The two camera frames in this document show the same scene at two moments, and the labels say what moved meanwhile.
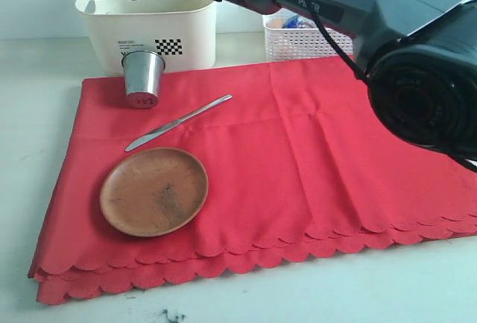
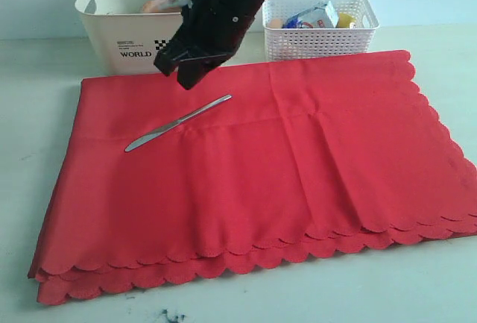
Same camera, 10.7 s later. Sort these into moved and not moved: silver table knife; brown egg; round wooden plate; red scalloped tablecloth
Moved: round wooden plate
Not moved: brown egg; red scalloped tablecloth; silver table knife
